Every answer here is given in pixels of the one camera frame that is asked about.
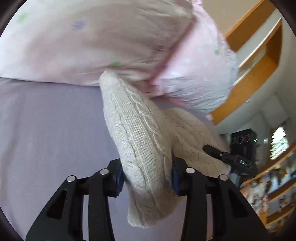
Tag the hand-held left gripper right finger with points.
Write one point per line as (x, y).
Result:
(174, 183)

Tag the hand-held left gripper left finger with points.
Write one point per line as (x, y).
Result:
(119, 182)

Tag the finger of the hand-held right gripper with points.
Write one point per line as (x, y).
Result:
(212, 151)

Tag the window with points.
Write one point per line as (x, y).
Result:
(279, 143)

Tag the wooden bookshelf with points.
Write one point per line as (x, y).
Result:
(272, 185)

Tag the lavender bed sheet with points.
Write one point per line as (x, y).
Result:
(53, 148)

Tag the wooden bed headboard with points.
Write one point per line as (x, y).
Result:
(252, 69)

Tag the pink dotted pillow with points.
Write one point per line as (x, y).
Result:
(115, 46)

